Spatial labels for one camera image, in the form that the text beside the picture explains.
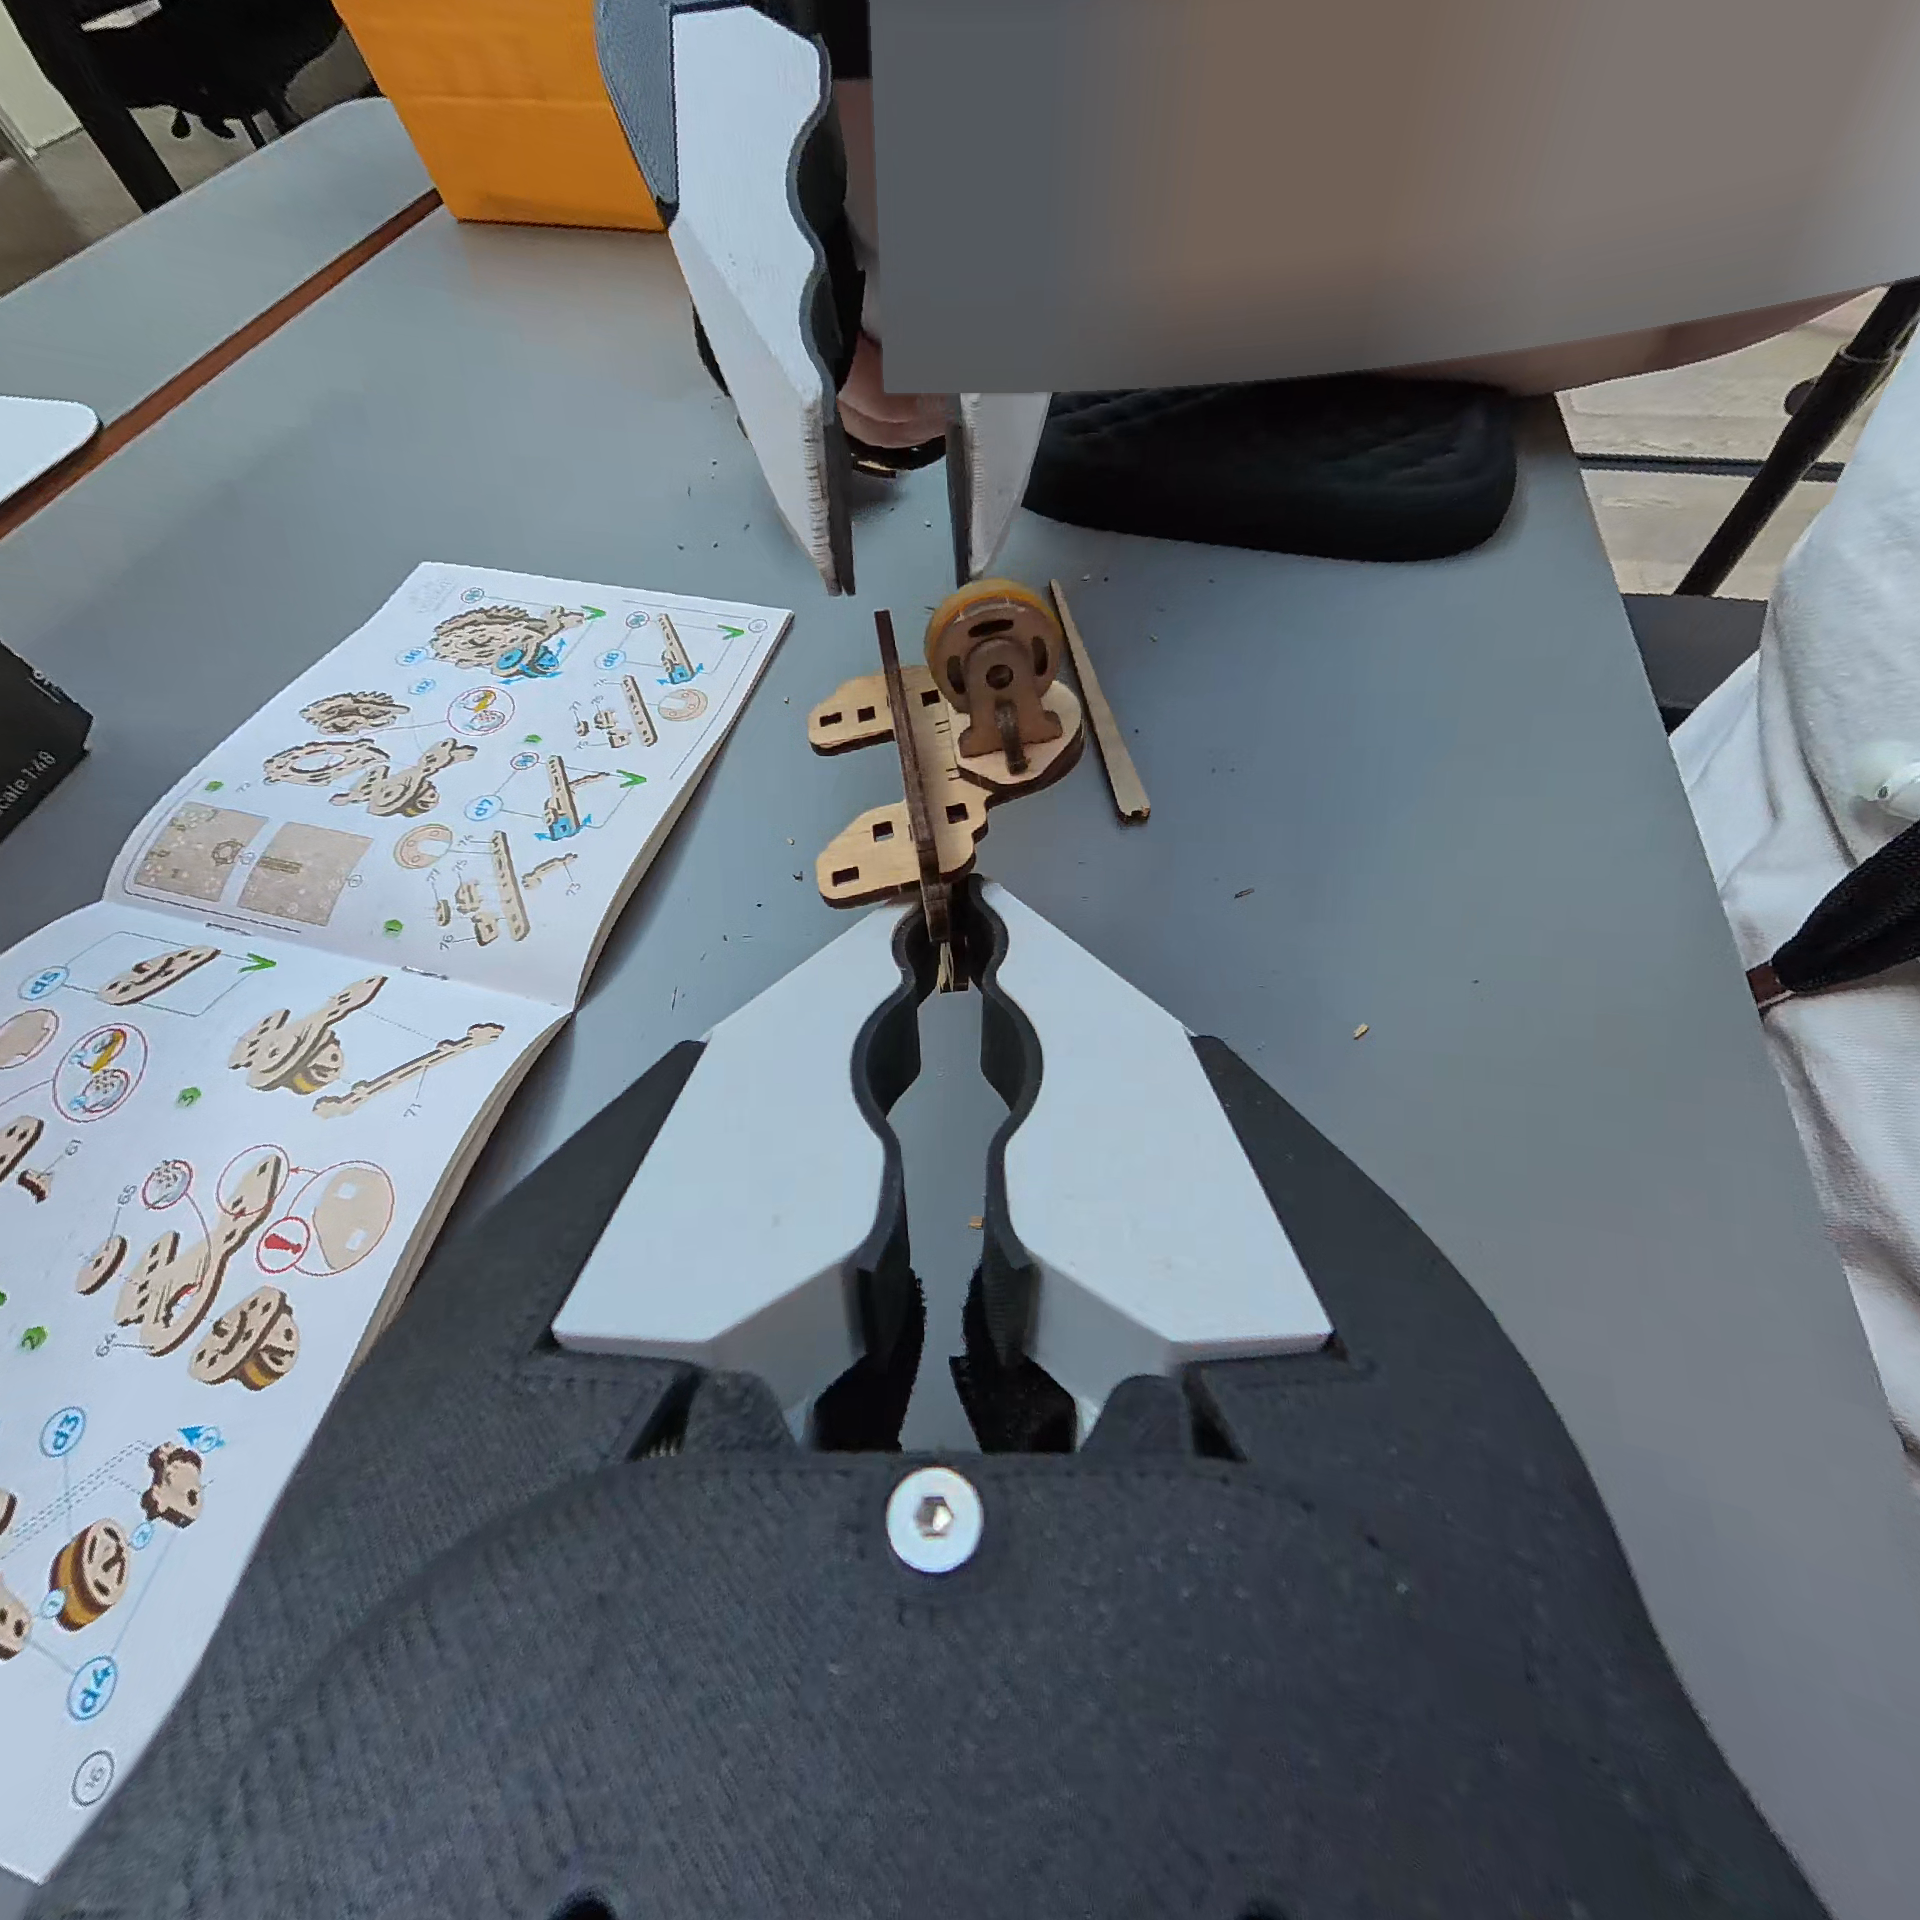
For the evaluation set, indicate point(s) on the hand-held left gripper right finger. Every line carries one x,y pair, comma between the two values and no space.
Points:
1156,1171

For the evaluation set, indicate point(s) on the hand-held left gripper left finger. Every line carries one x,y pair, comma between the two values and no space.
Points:
721,1184

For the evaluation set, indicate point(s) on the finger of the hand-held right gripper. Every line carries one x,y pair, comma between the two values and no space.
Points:
993,465
743,271

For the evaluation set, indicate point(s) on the wooden model assembly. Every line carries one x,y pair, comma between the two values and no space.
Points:
914,751

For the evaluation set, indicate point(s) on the person's right hand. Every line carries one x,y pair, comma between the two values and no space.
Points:
887,423

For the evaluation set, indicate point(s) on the orange cardboard box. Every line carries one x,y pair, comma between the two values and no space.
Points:
495,120

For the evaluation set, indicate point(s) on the thin wooden stick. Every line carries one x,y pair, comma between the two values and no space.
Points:
1103,714

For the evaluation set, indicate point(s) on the black quilted cushion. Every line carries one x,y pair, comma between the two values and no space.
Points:
1276,473

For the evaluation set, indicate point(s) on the black office chair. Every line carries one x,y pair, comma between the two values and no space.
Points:
224,66

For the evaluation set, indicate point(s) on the grey table with wooden edge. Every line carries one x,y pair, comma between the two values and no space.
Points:
196,253

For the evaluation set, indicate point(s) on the assembly instruction booklet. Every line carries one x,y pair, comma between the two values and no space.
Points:
301,931

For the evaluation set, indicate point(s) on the white flat device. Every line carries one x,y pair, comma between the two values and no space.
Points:
37,441

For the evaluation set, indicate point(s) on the black tripod leg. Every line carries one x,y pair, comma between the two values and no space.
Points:
1800,435

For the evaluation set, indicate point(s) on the black box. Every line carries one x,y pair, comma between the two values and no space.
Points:
33,751

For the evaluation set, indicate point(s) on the person's white shirt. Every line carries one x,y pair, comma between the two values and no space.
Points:
1815,674

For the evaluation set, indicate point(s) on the white earbud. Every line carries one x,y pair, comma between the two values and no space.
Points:
1894,786

